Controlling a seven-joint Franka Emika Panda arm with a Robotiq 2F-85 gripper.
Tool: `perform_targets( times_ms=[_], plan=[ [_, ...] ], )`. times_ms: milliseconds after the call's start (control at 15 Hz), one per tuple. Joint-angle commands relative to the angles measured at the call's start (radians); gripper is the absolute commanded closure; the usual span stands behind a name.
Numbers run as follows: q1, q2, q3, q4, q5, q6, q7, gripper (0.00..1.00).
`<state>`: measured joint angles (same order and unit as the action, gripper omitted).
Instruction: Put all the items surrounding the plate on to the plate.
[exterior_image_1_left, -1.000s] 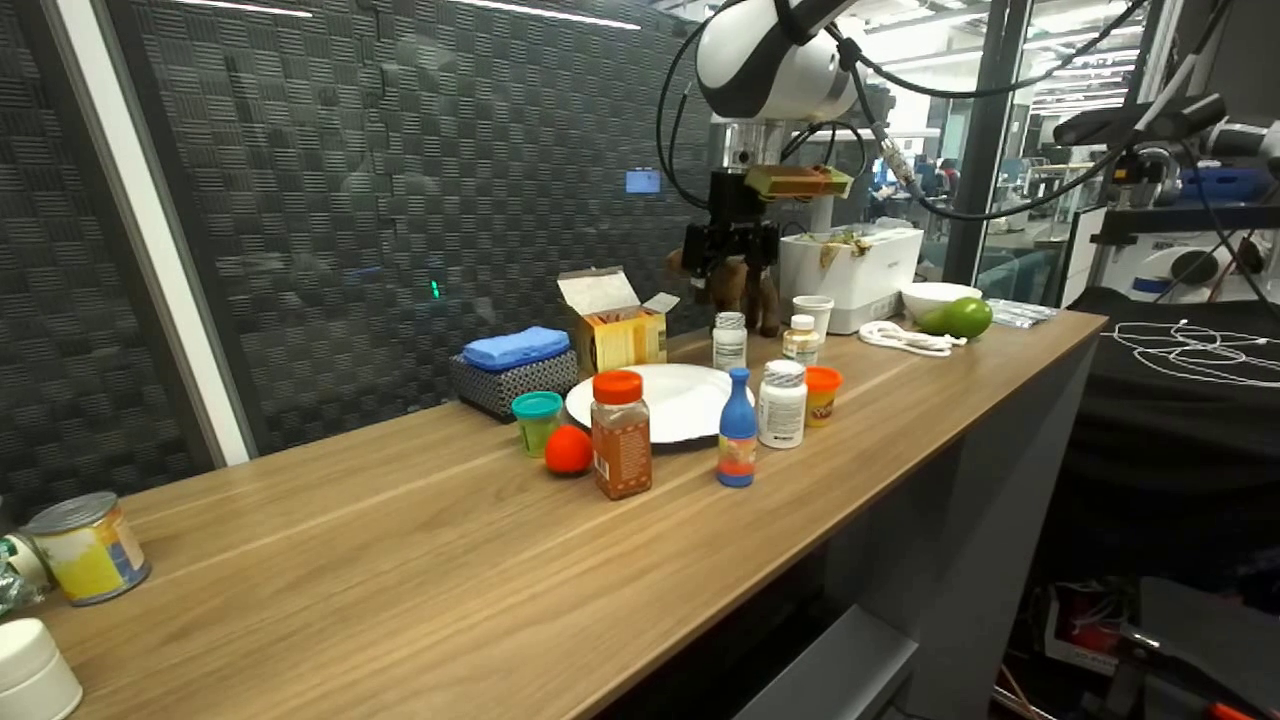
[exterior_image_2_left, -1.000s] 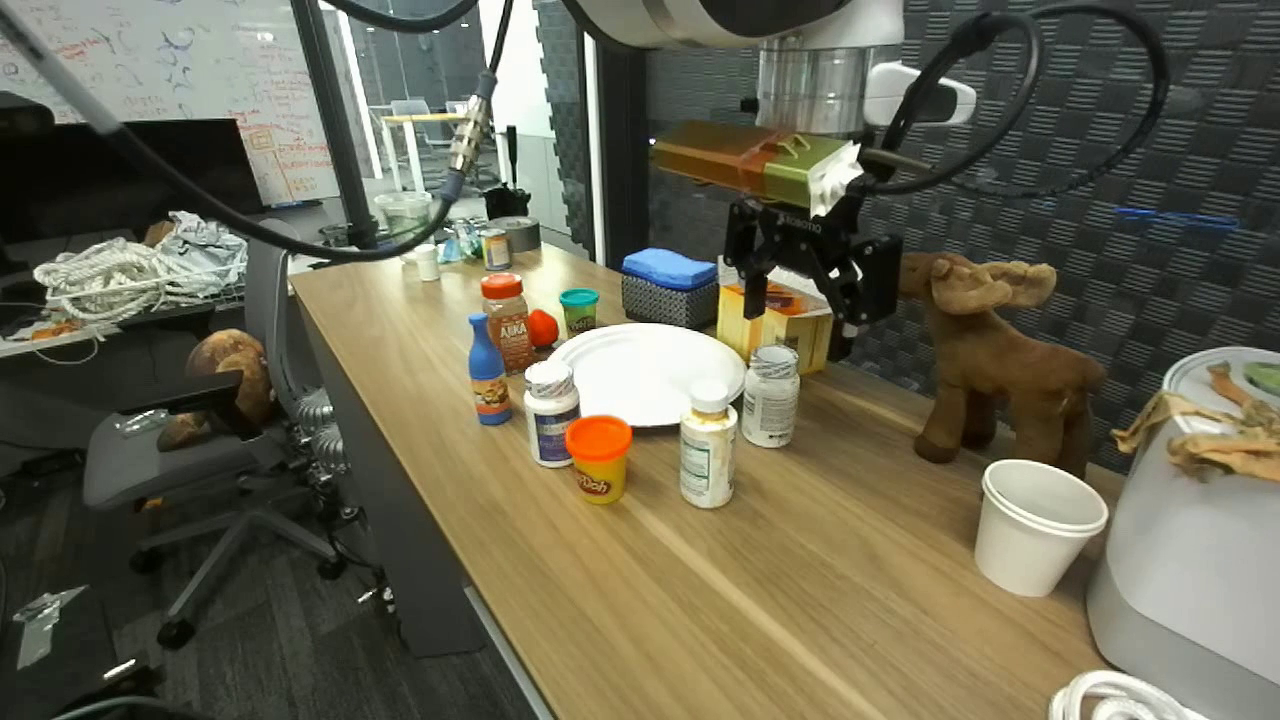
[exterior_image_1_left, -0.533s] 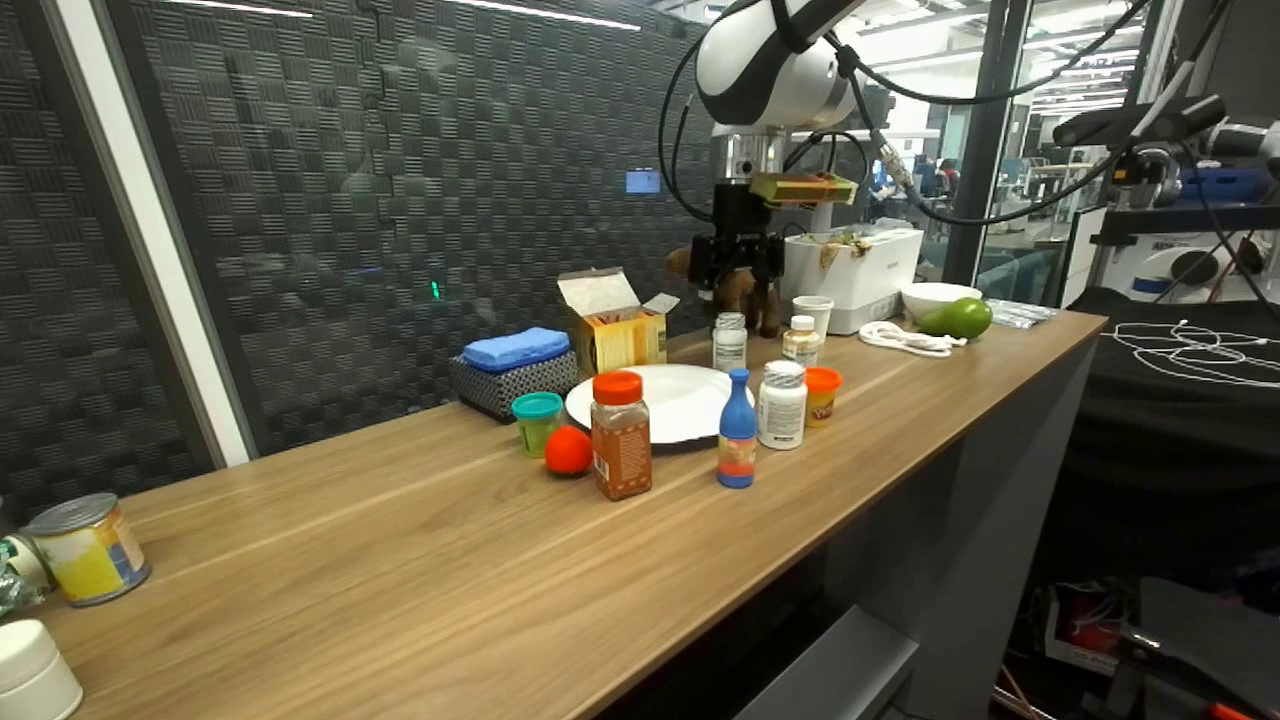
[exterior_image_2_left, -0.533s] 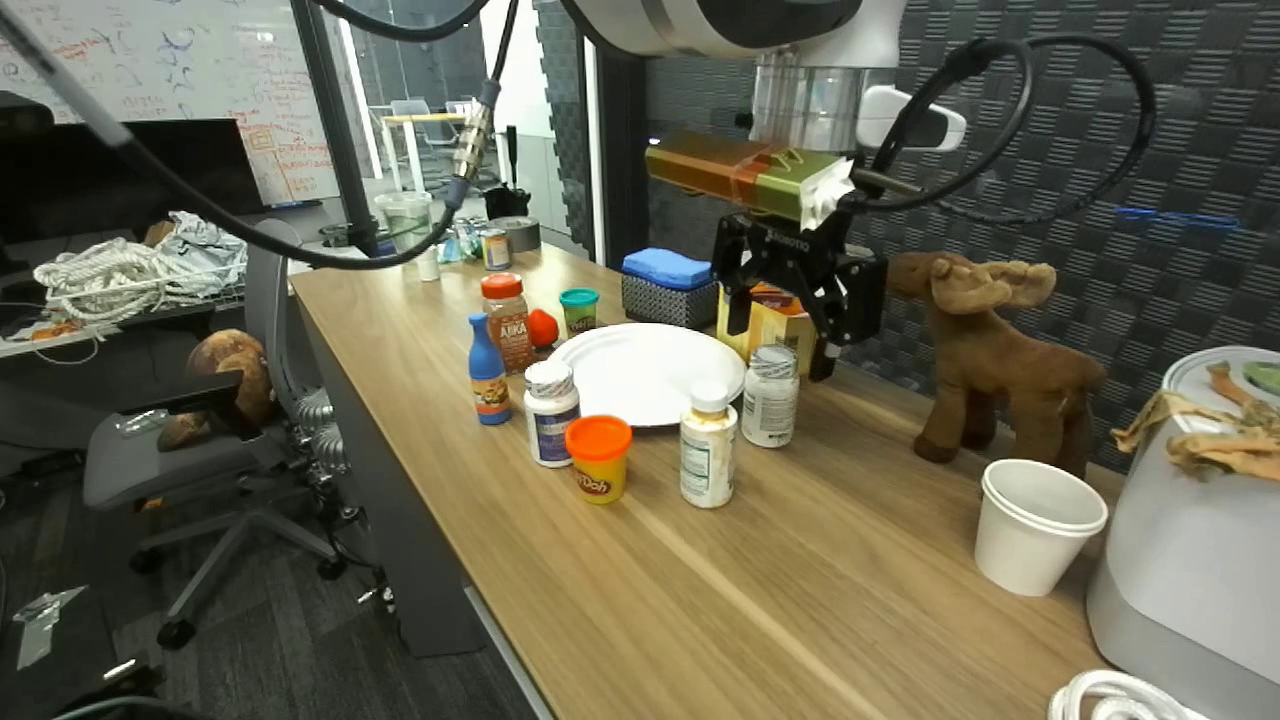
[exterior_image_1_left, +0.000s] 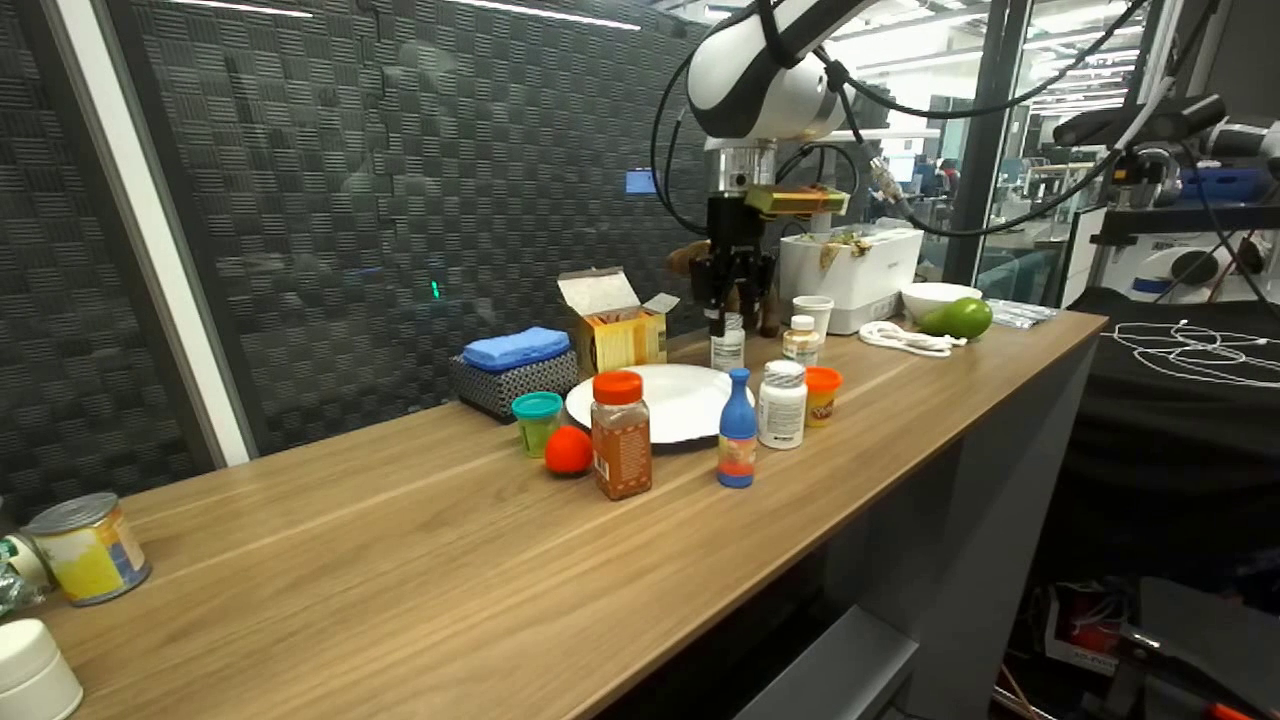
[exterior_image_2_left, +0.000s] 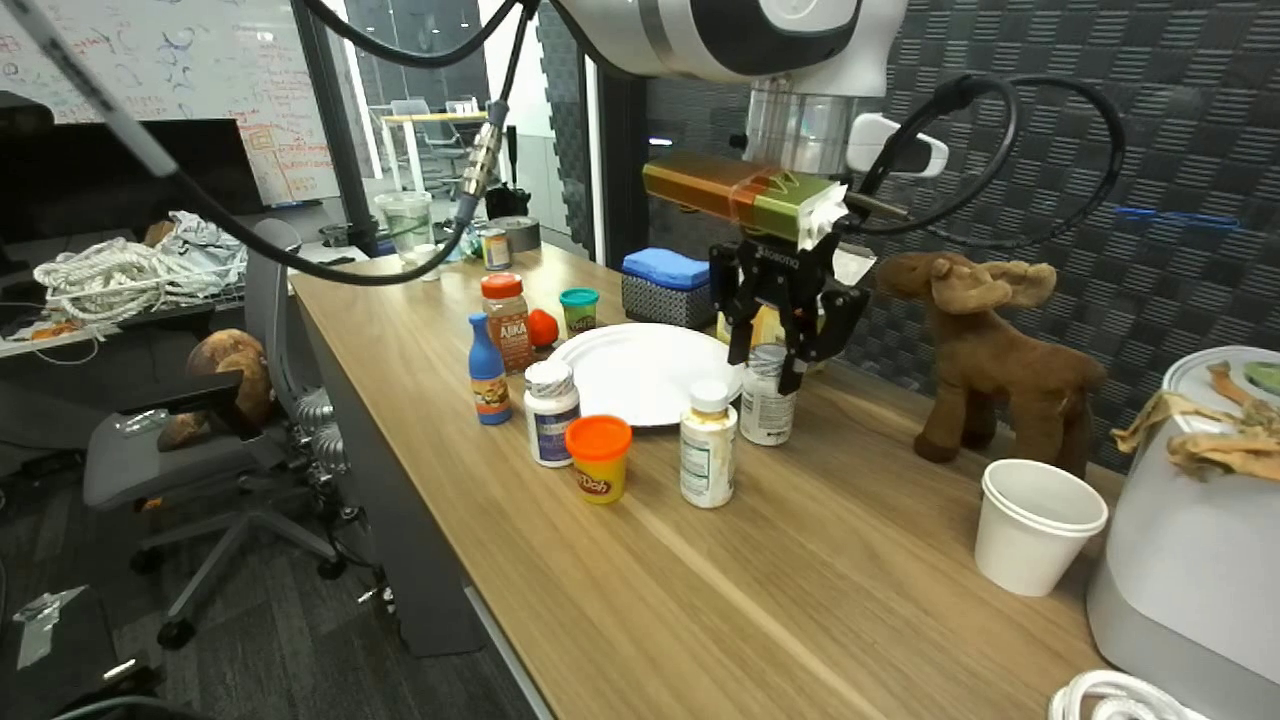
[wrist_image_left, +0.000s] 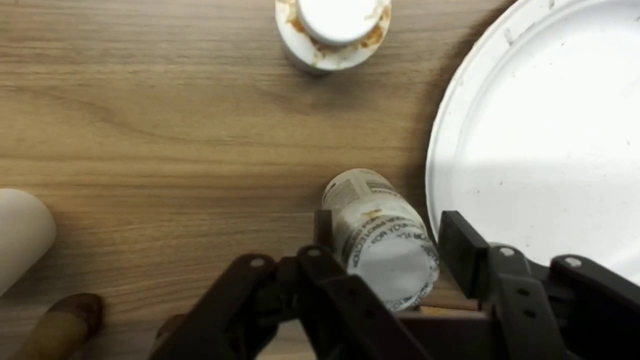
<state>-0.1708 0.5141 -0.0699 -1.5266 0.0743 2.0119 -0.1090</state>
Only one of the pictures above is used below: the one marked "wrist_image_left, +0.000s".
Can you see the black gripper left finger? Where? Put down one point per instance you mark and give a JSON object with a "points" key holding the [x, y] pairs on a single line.
{"points": [[266, 300]]}

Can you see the white pill bottle black print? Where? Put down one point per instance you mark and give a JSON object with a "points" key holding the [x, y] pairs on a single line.
{"points": [[380, 240]]}

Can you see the white paper cup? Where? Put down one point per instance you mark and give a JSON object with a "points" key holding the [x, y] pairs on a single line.
{"points": [[20, 233]]}

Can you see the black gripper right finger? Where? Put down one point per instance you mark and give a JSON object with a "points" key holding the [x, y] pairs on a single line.
{"points": [[532, 312]]}

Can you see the brown moose plush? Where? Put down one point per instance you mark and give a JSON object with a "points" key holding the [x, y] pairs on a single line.
{"points": [[60, 330]]}

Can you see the white paper plate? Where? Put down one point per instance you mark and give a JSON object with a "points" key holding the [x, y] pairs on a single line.
{"points": [[547, 120]]}

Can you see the pill bottle with brown stains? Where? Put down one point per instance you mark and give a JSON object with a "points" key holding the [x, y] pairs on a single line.
{"points": [[332, 27]]}

